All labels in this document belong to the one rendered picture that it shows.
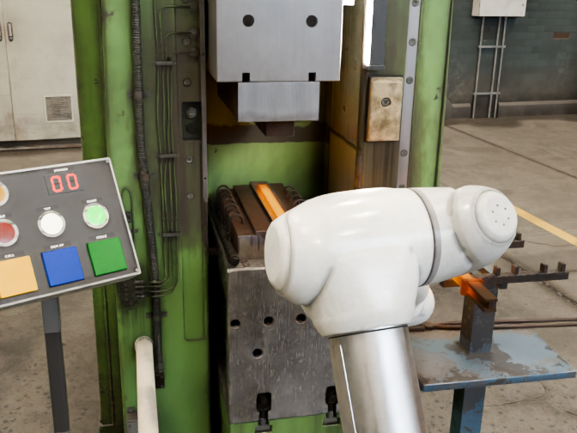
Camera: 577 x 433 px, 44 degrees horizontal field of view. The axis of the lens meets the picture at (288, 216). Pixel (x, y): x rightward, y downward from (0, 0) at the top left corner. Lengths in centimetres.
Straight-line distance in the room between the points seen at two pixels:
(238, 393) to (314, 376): 21
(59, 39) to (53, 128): 81
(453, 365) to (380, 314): 100
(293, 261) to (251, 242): 99
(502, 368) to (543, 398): 132
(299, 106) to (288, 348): 63
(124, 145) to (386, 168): 71
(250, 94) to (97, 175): 40
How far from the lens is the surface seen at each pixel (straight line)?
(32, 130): 707
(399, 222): 88
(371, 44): 189
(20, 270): 158
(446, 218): 91
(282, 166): 228
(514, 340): 200
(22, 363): 334
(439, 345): 192
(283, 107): 174
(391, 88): 194
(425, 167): 206
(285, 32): 172
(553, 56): 954
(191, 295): 202
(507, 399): 312
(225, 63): 171
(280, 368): 193
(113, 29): 183
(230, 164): 225
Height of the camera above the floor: 161
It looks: 19 degrees down
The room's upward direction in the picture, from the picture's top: 1 degrees clockwise
